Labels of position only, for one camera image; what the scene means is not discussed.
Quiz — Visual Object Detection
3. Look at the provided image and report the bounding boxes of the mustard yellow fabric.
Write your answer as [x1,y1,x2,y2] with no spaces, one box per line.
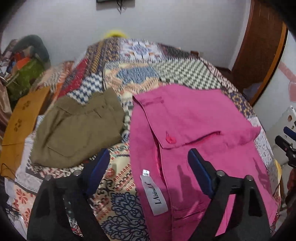
[1,87,50,179]

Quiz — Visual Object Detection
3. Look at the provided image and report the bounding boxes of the pink pants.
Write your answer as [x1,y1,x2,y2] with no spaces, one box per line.
[129,84,278,240]

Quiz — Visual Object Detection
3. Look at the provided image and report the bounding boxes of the small wall monitor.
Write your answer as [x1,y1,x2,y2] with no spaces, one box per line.
[96,0,135,14]

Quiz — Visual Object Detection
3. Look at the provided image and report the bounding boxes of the dark green neck pillow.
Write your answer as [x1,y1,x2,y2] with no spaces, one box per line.
[12,35,51,70]

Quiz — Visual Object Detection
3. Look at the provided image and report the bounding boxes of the patchwork patterned bedspread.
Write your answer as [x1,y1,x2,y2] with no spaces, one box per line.
[8,38,279,240]

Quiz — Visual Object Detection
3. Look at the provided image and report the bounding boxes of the brown wooden door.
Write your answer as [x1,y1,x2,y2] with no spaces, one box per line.
[231,1,288,105]

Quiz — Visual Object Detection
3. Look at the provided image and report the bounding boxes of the green storage bin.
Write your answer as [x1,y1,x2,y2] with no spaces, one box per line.
[6,59,44,102]

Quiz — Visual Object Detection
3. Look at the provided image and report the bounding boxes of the white appliance with buttons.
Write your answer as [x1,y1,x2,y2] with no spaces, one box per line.
[266,106,295,165]

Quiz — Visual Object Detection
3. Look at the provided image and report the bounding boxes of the white wardrobe sliding door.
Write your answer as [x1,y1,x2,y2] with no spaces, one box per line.
[253,32,295,131]

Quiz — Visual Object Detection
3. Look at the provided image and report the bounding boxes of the yellow curved object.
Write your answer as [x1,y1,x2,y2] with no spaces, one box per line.
[103,30,128,39]

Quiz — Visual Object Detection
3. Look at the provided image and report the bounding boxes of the olive green folded pants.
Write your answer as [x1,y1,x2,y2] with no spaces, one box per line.
[30,88,125,168]

